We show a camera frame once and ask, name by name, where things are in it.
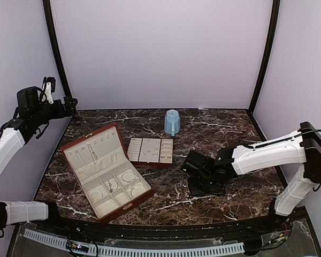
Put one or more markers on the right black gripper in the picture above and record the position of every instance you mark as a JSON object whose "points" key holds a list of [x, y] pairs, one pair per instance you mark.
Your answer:
{"points": [[194, 189]]}

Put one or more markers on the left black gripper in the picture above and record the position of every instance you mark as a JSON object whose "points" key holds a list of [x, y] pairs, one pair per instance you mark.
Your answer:
{"points": [[68, 111]]}

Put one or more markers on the brown jewelry tray cream lining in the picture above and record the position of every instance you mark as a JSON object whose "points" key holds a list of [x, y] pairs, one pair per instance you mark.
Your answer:
{"points": [[151, 151]]}

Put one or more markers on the brown jewelry box cream lining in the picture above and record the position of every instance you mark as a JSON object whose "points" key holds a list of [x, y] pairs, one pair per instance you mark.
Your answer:
{"points": [[100, 163]]}

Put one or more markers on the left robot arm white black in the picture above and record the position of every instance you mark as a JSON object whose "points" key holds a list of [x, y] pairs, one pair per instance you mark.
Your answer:
{"points": [[16, 133]]}

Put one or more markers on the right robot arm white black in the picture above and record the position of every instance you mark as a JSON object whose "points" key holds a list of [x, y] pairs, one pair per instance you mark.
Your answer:
{"points": [[303, 146]]}

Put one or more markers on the light blue upside-down mug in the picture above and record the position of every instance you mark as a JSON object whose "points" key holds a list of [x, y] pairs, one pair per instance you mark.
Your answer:
{"points": [[172, 122]]}

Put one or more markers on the small circuit board with leds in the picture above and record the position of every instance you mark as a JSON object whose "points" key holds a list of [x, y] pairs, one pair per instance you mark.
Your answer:
{"points": [[74, 246]]}

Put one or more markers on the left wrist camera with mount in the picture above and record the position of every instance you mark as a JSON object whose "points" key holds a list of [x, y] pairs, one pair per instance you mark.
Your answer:
{"points": [[48, 87]]}

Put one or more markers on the black front table rail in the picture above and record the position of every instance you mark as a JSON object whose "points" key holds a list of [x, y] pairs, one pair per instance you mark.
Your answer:
{"points": [[248, 230]]}

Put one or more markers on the black left corner post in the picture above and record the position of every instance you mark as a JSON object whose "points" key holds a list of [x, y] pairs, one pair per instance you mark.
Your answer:
{"points": [[55, 47]]}

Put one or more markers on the black corner post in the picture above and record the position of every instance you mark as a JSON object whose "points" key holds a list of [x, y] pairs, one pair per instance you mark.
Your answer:
{"points": [[55, 47], [266, 56]]}

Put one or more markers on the white slotted cable duct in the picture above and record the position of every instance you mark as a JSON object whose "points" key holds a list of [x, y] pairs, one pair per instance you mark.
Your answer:
{"points": [[59, 242]]}

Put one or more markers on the black right corner post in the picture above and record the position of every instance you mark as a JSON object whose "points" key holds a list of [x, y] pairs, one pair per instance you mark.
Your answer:
{"points": [[266, 56]]}

